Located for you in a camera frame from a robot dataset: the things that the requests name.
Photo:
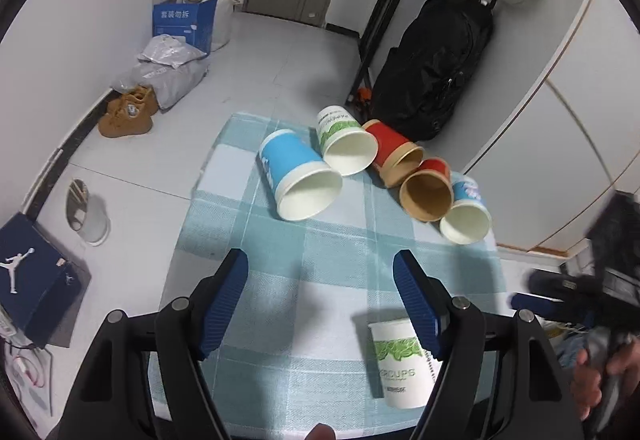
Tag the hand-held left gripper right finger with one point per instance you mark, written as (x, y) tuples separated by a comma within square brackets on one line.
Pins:
[(417, 305)]

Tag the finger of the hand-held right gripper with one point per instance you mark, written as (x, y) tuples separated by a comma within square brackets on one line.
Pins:
[(552, 282), (535, 304)]

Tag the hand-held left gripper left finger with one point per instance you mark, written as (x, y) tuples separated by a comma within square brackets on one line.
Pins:
[(225, 305)]

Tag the white cup with green leaves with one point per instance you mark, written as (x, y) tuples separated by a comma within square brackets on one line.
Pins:
[(400, 370), (336, 125)]

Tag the small blue paper cup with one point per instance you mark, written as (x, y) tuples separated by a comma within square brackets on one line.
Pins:
[(467, 192)]

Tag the red paper cup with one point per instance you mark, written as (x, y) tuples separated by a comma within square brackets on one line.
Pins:
[(436, 168), (385, 140)]

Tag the large blue paper cup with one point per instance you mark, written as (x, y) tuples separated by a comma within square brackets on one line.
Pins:
[(290, 160)]

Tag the person's right hand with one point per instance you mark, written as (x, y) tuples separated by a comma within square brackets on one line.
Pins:
[(589, 385)]

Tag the person's left hand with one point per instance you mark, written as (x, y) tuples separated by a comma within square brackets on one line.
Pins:
[(320, 433)]

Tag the blue checkered tablecloth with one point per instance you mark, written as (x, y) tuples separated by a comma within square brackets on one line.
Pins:
[(310, 265)]

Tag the white wardrobe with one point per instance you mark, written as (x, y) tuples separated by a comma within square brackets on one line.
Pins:
[(550, 145)]

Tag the white oval mirror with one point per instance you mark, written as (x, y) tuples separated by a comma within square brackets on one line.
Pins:
[(95, 220)]

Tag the dark blue shoebox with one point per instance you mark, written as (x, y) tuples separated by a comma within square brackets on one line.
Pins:
[(30, 280)]

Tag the small orange object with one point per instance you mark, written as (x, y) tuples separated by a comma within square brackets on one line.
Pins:
[(363, 96)]

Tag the grey plastic parcel bag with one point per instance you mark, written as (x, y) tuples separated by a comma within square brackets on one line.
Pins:
[(175, 80)]

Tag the black tripod stand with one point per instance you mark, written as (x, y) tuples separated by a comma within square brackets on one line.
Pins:
[(364, 70)]

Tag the black backpack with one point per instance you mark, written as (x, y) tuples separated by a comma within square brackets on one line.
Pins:
[(435, 60)]

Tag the white plastic parcel bag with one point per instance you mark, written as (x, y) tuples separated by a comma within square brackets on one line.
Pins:
[(170, 51)]

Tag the blue cardboard box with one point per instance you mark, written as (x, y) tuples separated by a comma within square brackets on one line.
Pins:
[(182, 23)]

